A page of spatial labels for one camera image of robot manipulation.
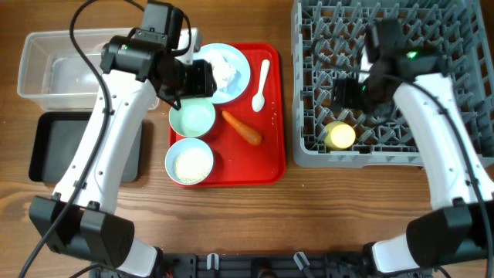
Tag light blue plate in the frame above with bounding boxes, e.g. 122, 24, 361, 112
193, 43, 251, 104

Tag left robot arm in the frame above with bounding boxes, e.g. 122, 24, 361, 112
29, 1, 216, 277

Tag light blue bowl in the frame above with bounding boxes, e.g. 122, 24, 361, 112
164, 138, 214, 186

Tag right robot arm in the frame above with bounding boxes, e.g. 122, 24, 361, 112
332, 20, 493, 275

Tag white rice grains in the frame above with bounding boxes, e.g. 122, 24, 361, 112
173, 147, 213, 185

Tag yellow cup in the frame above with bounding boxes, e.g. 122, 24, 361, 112
323, 121, 356, 150

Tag grey dishwasher rack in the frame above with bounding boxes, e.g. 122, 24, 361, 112
291, 0, 493, 168

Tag red serving tray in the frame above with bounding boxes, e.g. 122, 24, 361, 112
168, 42, 287, 188

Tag orange carrot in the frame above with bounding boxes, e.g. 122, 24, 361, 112
222, 111, 262, 146

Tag black waste tray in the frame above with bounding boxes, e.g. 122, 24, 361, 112
28, 111, 144, 184

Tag green bowl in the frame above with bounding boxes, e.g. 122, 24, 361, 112
168, 98, 216, 137

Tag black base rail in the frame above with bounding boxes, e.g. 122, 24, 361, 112
153, 252, 380, 278

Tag white plastic spoon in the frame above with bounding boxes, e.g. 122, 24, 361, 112
252, 59, 270, 112

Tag clear plastic bin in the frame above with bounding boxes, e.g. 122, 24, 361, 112
18, 28, 138, 111

